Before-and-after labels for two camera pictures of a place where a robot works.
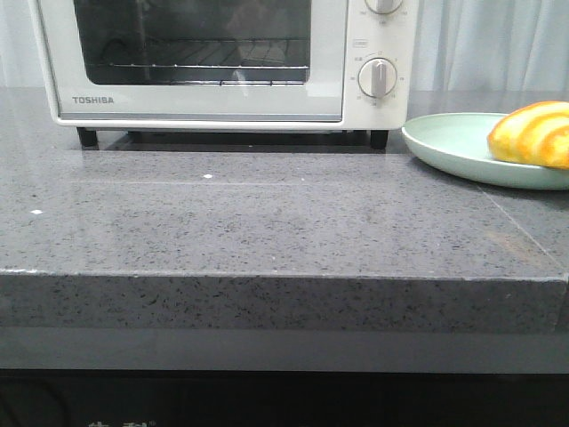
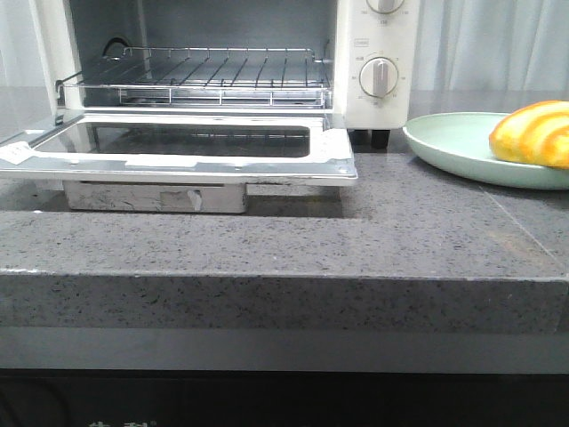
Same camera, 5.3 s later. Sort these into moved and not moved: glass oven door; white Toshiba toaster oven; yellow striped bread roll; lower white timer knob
Moved: glass oven door
Not moved: white Toshiba toaster oven; lower white timer knob; yellow striped bread roll
